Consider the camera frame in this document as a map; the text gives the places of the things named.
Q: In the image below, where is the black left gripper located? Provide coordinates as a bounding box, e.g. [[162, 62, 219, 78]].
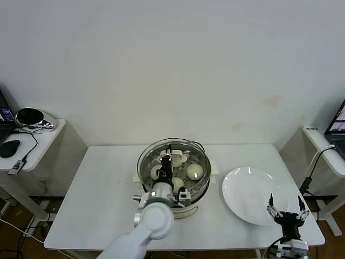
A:
[[158, 145, 175, 184]]

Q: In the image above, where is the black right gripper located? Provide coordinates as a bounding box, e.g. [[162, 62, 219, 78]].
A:
[[266, 193, 311, 239]]

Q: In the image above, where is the glass lid with cream handle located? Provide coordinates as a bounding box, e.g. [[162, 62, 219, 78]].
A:
[[136, 138, 211, 189]]

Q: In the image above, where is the perforated steel steamer basket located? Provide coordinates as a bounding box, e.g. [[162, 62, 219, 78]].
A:
[[140, 141, 212, 202]]

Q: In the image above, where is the white round plate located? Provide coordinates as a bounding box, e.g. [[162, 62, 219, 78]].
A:
[[222, 167, 289, 227]]

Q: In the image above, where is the cream electric cooker base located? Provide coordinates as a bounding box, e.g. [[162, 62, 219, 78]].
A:
[[133, 159, 220, 220]]

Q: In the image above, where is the white side desk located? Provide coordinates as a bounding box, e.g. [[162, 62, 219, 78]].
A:
[[280, 125, 345, 238], [0, 118, 89, 222]]

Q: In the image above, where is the black laptop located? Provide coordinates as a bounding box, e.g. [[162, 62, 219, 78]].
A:
[[325, 99, 345, 160], [0, 87, 21, 145]]

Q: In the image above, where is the grey usb hub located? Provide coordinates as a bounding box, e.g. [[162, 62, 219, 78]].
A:
[[9, 159, 28, 176]]

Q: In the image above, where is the black computer mouse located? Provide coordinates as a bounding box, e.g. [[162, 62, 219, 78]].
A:
[[0, 139, 22, 158]]

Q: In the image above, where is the black cable with adapter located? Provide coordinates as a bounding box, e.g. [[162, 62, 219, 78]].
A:
[[300, 147, 337, 195]]

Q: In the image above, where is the black cooker power cord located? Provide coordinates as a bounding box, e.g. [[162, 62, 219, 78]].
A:
[[185, 140, 207, 155]]

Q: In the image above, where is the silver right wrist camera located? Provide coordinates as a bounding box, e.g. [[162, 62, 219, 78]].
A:
[[289, 240, 309, 256]]

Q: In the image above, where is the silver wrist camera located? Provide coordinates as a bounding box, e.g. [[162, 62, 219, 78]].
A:
[[289, 240, 309, 256], [176, 188, 191, 207]]

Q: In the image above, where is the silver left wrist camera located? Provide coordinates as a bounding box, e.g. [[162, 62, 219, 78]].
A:
[[176, 188, 191, 207]]

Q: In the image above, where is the white charger cable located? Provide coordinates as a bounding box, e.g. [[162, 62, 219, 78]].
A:
[[308, 145, 336, 179]]

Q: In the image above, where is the thin black hub cable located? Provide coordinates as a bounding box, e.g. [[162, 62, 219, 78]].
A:
[[15, 128, 39, 162]]

